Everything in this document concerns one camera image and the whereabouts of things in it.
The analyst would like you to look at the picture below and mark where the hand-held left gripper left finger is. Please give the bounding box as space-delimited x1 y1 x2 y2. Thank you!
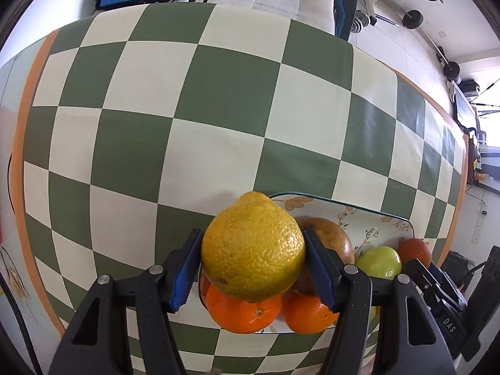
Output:
49 228 203 375

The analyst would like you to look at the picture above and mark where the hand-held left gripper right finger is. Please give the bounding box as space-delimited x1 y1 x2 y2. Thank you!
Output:
304 228 456 375

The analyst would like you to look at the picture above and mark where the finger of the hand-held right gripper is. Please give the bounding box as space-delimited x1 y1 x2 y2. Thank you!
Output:
467 246 500 356
404 260 467 313

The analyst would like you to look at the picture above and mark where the dark reddish orange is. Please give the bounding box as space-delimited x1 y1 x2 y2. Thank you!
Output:
397 238 432 268

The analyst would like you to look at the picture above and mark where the bright orange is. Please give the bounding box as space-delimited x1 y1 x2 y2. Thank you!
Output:
206 283 283 334
282 289 340 335

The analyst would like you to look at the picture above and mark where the red-brown apple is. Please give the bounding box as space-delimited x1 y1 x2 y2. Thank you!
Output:
291 217 355 298

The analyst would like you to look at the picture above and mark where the green apple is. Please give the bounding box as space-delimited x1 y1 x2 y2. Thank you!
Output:
355 246 402 281

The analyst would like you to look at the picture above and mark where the large yellow citrus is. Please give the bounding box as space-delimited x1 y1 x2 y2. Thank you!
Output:
201 191 306 303

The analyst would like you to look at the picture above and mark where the floral oval plate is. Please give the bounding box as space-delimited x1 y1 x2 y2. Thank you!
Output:
197 191 417 335

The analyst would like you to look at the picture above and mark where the green checkered tablecloth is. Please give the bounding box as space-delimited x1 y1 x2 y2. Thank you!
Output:
8 2 469 375

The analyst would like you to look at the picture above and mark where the long floor barbell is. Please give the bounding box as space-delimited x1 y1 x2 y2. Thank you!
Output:
402 10 462 83

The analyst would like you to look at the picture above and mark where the black bench pad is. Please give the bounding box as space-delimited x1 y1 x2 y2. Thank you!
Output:
334 0 361 42

